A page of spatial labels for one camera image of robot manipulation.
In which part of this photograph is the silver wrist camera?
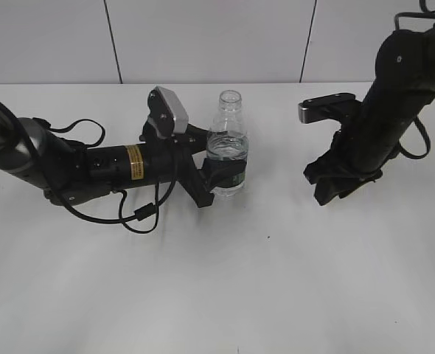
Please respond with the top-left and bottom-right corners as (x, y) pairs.
(147, 86), (189, 139)
(299, 92), (361, 125)

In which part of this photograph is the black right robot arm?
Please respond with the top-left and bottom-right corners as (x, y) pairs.
(299, 24), (435, 206)

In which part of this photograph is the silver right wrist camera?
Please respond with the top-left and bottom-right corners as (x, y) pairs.
(299, 92), (361, 125)

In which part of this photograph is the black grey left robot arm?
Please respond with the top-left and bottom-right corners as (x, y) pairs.
(0, 86), (246, 207)

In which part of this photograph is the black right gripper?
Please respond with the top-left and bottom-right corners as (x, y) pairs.
(303, 121), (383, 205)

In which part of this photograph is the clear plastic water bottle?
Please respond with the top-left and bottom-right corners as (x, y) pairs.
(205, 89), (248, 200)

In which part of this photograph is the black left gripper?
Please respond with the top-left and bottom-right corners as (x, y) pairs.
(140, 121), (247, 209)

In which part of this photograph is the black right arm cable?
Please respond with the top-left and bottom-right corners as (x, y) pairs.
(389, 0), (435, 161)

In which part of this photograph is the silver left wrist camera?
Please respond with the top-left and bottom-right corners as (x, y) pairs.
(147, 86), (189, 139)

